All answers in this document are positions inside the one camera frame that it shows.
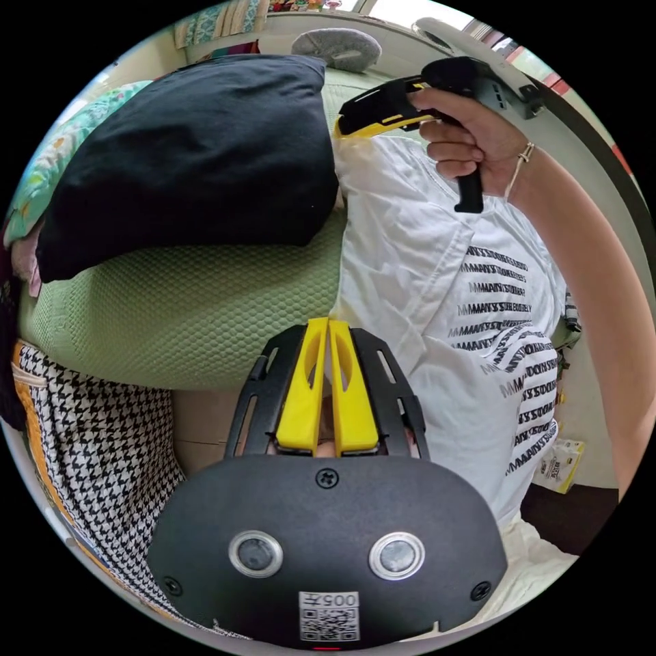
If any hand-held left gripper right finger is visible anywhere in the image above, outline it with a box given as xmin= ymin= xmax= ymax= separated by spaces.
xmin=329 ymin=320 xmax=381 ymax=458

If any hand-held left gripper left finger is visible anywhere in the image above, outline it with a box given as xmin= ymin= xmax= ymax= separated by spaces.
xmin=275 ymin=317 xmax=329 ymax=455

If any white short sleeve shirt with print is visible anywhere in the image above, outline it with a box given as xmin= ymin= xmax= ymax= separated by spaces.
xmin=327 ymin=134 xmax=583 ymax=529

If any person's right forearm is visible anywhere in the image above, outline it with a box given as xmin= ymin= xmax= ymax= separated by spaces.
xmin=504 ymin=146 xmax=656 ymax=495

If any person's right hand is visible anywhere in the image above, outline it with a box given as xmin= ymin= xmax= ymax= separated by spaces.
xmin=409 ymin=90 xmax=534 ymax=200

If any grey plush cushion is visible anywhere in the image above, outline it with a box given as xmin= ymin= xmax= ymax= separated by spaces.
xmin=290 ymin=27 xmax=383 ymax=73

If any teal patterned curtain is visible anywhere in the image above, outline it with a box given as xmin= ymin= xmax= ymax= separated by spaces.
xmin=173 ymin=1 xmax=269 ymax=50

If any houndstooth cloth with orange edge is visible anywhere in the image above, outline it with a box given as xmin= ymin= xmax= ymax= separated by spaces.
xmin=11 ymin=342 xmax=253 ymax=639

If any yellow printed packet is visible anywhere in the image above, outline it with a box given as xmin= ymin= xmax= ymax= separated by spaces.
xmin=532 ymin=437 xmax=587 ymax=496

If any green floral quilt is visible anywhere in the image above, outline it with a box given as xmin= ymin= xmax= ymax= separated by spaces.
xmin=3 ymin=79 xmax=154 ymax=242

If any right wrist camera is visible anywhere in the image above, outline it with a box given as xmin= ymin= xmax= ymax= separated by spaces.
xmin=412 ymin=16 xmax=545 ymax=122

